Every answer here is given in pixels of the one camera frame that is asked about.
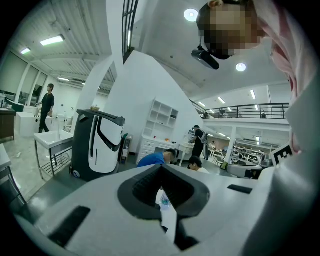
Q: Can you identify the tube ceiling light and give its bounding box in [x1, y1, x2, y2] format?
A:
[39, 34, 66, 47]

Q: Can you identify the white sink stand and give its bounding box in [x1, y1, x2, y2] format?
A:
[33, 129, 75, 180]

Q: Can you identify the clear plastic bottle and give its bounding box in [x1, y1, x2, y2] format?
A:
[159, 190, 173, 208]

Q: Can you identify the white console table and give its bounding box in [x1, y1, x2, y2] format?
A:
[177, 142, 195, 166]

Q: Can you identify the white open shelf unit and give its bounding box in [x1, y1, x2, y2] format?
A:
[143, 98, 180, 137]

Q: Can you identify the person's pink shirt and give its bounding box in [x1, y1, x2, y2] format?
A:
[252, 0, 320, 156]

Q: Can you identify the person's head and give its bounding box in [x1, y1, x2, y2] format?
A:
[196, 0, 266, 60]

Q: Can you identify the white top metal stand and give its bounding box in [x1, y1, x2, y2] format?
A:
[0, 143, 28, 211]

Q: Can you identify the short black railing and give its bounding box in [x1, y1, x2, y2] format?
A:
[121, 0, 140, 65]

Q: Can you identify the white drawer dresser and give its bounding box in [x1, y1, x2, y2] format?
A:
[138, 135, 176, 166]

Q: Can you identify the black head camera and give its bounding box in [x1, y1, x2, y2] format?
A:
[190, 45, 221, 71]

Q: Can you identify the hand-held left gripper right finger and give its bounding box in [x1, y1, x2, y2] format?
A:
[161, 164, 261, 255]

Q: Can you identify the long black mezzanine railing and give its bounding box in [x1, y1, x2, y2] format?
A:
[189, 99, 291, 121]

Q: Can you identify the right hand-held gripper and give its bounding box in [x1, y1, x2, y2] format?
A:
[226, 143, 294, 181]

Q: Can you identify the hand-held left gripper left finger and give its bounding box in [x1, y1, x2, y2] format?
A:
[36, 164, 182, 256]

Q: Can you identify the grey white service robot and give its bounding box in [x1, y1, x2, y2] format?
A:
[69, 108, 126, 183]

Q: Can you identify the brown standing appliance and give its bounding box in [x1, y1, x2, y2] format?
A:
[119, 133, 134, 165]

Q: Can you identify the dark wooden cabinet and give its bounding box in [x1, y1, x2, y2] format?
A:
[0, 108, 17, 141]

